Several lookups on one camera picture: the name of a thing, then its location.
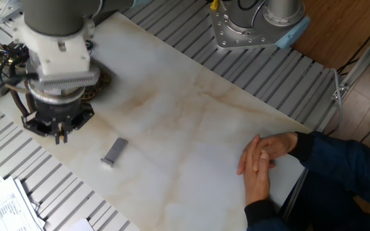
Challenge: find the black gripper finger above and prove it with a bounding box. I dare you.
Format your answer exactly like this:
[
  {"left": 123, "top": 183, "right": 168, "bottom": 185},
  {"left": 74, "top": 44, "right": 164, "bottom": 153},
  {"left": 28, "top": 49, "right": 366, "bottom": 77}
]
[
  {"left": 61, "top": 107, "right": 95, "bottom": 144},
  {"left": 21, "top": 112, "right": 63, "bottom": 145}
]

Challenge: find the brass and red phone handset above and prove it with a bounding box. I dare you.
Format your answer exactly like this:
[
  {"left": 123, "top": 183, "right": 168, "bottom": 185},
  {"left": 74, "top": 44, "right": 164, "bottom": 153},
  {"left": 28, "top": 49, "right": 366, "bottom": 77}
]
[{"left": 0, "top": 43, "right": 30, "bottom": 70}]

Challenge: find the grey finned metal block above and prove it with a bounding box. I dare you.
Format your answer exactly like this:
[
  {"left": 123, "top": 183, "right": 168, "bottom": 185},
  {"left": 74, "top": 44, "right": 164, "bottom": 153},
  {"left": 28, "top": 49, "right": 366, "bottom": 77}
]
[{"left": 35, "top": 68, "right": 101, "bottom": 91}]

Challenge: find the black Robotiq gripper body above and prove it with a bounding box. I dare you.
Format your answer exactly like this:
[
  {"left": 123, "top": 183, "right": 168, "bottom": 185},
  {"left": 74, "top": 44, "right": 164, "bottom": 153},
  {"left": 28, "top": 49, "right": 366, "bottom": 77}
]
[{"left": 32, "top": 98, "right": 86, "bottom": 128}]

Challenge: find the aluminium frame beam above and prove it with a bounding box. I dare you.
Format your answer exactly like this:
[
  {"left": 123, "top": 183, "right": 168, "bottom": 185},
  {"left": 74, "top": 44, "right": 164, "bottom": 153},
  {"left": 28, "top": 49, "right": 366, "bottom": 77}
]
[{"left": 330, "top": 27, "right": 370, "bottom": 101}]

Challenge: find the small grey metal stand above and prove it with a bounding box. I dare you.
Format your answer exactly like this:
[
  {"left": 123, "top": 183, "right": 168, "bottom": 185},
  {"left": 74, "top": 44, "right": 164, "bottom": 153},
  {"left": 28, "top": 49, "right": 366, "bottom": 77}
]
[{"left": 100, "top": 137, "right": 129, "bottom": 169}]

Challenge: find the person's right hand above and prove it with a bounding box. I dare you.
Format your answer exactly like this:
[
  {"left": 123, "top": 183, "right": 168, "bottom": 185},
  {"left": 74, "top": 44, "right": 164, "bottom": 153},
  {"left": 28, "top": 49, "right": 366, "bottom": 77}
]
[{"left": 236, "top": 132, "right": 299, "bottom": 176}]

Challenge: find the single white paper sheet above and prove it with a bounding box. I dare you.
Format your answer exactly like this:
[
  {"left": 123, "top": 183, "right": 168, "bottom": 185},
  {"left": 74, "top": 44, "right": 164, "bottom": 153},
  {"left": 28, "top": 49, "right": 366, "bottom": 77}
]
[{"left": 68, "top": 218, "right": 95, "bottom": 231}]

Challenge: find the brown coiled phone cord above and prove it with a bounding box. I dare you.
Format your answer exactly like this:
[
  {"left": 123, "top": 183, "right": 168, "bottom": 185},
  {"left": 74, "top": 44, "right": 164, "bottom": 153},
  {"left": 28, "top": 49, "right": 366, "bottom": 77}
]
[{"left": 0, "top": 81, "right": 33, "bottom": 118}]

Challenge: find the silver wrist sensor ring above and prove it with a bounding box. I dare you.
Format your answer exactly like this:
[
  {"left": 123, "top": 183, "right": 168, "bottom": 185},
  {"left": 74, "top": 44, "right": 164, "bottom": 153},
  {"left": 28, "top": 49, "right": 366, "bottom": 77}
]
[{"left": 26, "top": 83, "right": 87, "bottom": 106}]

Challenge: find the person's left hand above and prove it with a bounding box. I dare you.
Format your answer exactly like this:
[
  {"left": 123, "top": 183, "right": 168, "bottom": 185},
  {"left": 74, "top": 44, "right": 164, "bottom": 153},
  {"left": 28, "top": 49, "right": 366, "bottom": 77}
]
[{"left": 242, "top": 152, "right": 278, "bottom": 206}]

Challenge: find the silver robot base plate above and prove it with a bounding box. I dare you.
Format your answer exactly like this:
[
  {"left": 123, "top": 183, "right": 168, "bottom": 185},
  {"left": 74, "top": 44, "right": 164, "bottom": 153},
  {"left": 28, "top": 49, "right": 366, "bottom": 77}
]
[{"left": 209, "top": 0, "right": 290, "bottom": 51}]

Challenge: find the grey cable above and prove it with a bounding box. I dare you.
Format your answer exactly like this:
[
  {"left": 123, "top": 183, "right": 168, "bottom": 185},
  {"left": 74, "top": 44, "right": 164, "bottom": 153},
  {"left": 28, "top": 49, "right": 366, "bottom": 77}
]
[{"left": 324, "top": 68, "right": 345, "bottom": 137}]

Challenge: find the stack of printed papers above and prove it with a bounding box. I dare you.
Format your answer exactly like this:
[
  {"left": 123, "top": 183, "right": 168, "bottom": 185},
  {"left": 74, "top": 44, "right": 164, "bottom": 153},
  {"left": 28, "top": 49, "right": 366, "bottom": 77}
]
[{"left": 0, "top": 175, "right": 47, "bottom": 231}]

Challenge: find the left forearm in blue sleeve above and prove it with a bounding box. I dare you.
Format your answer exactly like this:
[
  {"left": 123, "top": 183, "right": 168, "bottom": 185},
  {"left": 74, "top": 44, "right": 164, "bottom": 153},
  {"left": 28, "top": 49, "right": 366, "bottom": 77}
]
[{"left": 244, "top": 198, "right": 288, "bottom": 231}]

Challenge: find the white marble pattern board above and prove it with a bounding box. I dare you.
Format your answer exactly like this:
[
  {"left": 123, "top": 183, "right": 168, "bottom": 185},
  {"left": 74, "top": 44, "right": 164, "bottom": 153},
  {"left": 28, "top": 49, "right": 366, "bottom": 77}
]
[{"left": 0, "top": 12, "right": 313, "bottom": 231}]

